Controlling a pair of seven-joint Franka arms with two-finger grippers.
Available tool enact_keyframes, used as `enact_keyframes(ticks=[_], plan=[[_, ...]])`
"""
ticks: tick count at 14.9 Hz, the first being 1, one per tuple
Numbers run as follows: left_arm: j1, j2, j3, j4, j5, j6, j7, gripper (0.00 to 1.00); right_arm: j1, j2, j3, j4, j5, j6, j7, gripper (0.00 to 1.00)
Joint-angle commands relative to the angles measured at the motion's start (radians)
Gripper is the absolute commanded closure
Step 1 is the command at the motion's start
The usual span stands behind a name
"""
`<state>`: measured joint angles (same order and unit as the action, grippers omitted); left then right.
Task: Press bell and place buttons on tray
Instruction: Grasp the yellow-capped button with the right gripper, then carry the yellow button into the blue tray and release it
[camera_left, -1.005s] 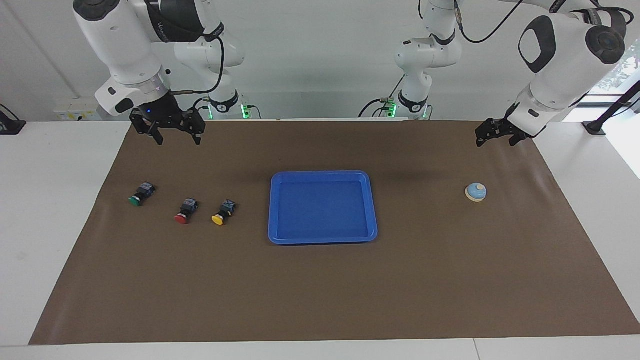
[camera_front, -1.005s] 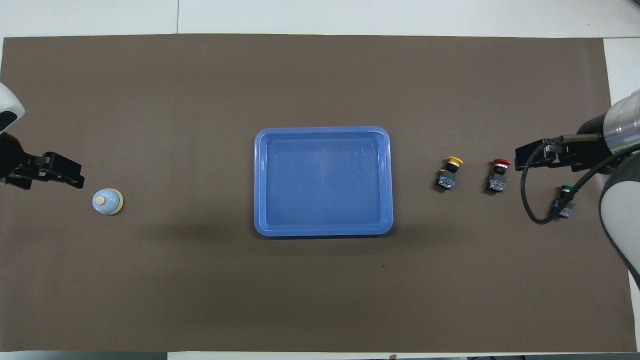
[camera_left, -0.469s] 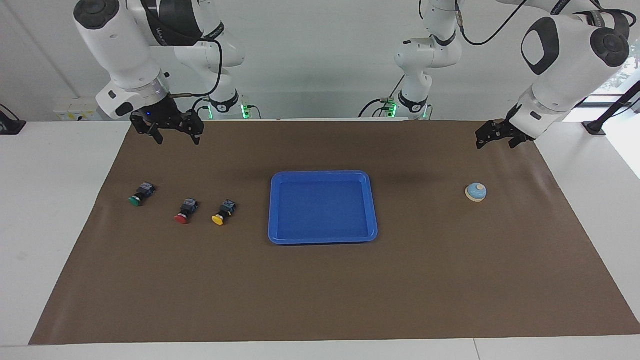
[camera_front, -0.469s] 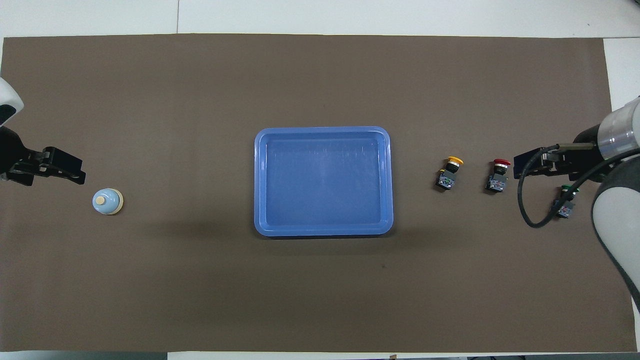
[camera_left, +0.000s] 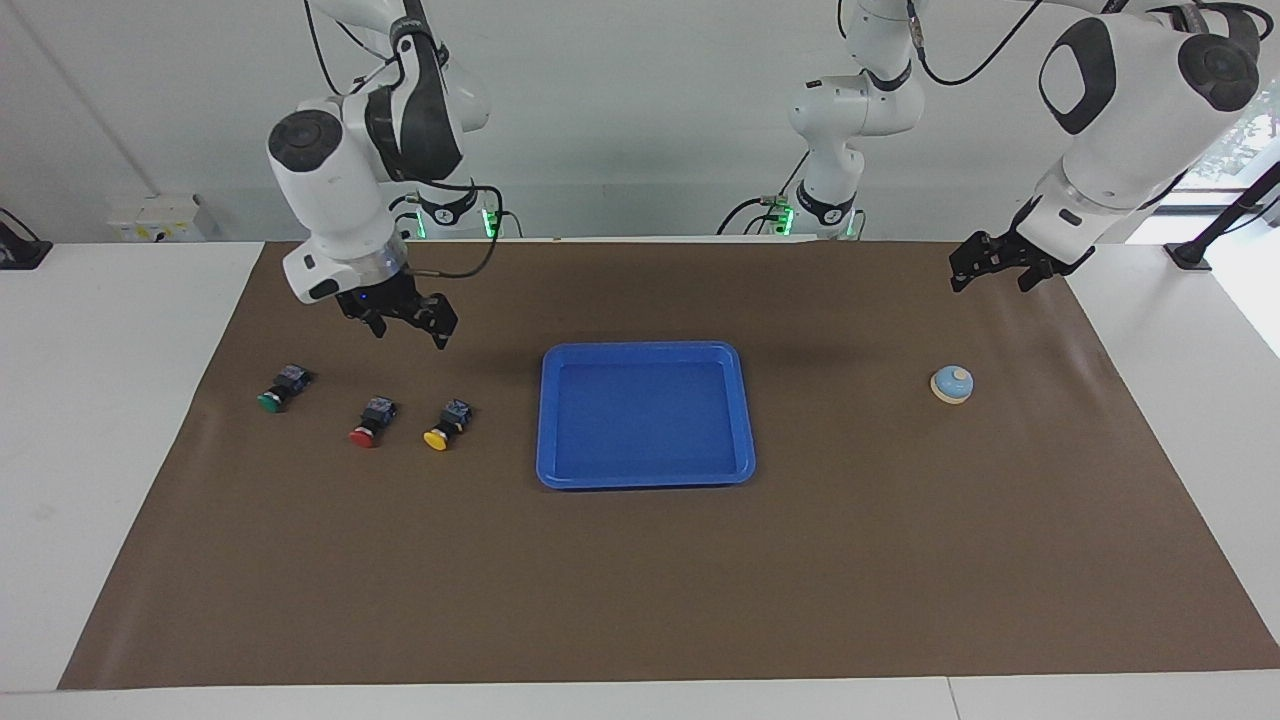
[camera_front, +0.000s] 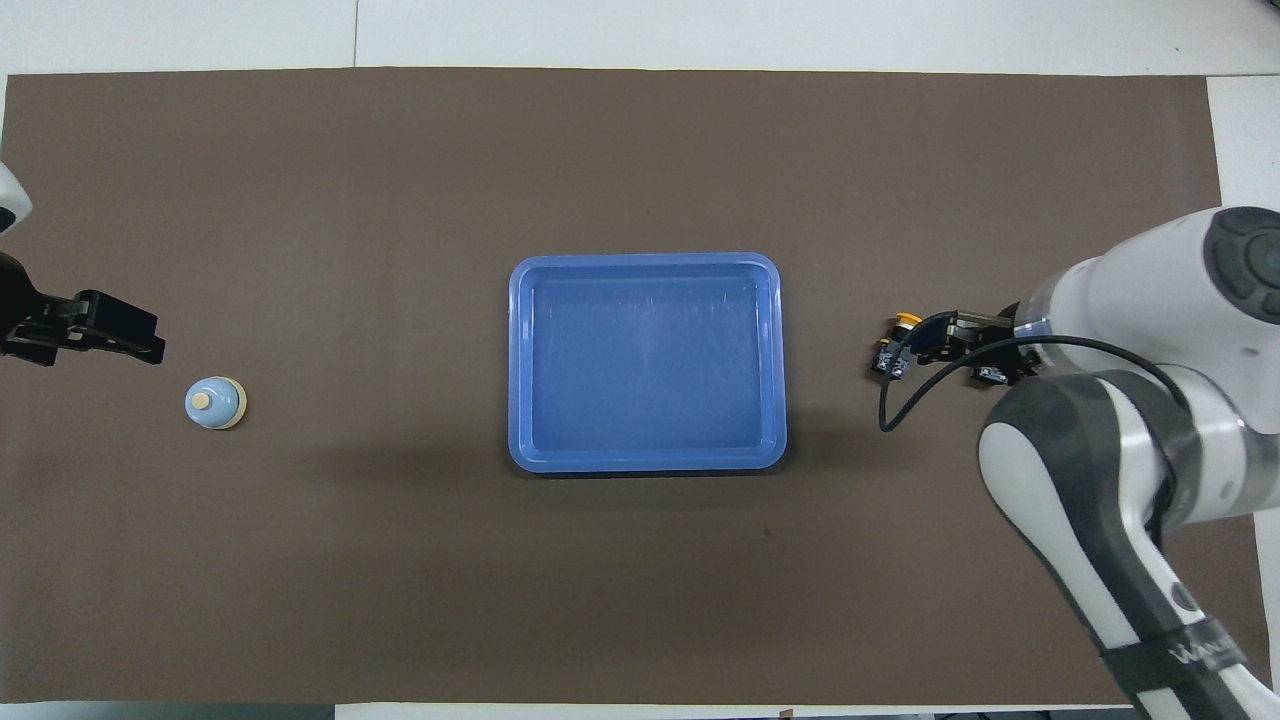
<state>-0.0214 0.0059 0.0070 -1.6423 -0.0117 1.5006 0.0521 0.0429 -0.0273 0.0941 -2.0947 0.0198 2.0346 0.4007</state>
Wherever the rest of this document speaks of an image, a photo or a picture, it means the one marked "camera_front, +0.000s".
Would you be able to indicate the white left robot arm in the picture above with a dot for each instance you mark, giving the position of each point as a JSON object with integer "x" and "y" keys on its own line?
{"x": 8, "y": 200}

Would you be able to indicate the yellow push button switch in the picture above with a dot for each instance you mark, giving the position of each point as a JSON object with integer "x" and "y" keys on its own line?
{"x": 890, "y": 360}

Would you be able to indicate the blue plastic tray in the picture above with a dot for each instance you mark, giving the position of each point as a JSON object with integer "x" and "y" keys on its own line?
{"x": 645, "y": 360}

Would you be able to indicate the light blue desk bell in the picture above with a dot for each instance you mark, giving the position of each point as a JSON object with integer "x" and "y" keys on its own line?
{"x": 213, "y": 402}

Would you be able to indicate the brown table mat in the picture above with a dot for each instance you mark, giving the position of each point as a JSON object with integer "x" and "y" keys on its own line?
{"x": 400, "y": 560}

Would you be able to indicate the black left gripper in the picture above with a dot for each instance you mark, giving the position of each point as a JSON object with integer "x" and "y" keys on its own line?
{"x": 100, "y": 320}

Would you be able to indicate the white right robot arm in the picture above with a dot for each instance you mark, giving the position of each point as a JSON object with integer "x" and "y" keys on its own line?
{"x": 1130, "y": 470}

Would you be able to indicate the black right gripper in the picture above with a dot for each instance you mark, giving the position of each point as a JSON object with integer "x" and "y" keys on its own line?
{"x": 985, "y": 335}

